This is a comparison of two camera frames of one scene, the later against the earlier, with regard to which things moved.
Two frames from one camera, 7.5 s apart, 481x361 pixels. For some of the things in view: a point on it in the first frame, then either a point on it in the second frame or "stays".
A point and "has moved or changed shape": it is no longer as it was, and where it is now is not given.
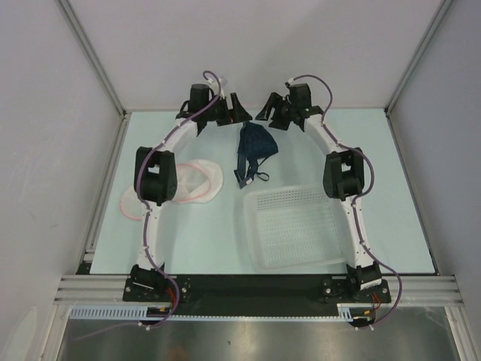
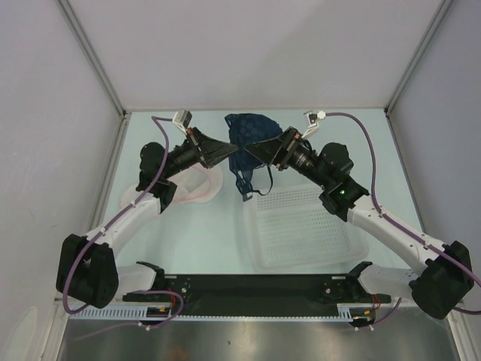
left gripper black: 238,114 → 211,150
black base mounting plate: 255,294 stays
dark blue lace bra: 255,145 has moved or changed shape
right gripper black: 274,101 → 278,150
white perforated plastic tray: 294,226 stays
